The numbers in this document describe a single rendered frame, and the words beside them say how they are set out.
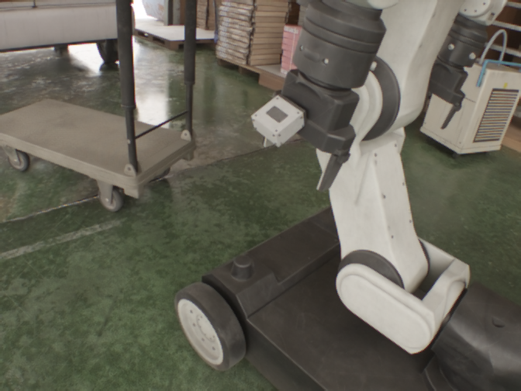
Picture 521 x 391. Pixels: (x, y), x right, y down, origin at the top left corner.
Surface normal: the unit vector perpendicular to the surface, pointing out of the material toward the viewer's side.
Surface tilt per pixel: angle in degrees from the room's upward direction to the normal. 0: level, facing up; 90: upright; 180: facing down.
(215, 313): 24
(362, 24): 54
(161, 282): 0
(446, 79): 90
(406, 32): 90
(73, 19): 87
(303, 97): 90
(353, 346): 0
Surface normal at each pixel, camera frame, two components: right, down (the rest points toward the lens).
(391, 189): 0.65, -0.04
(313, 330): 0.10, -0.84
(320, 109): -0.72, 0.31
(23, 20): 0.62, 0.40
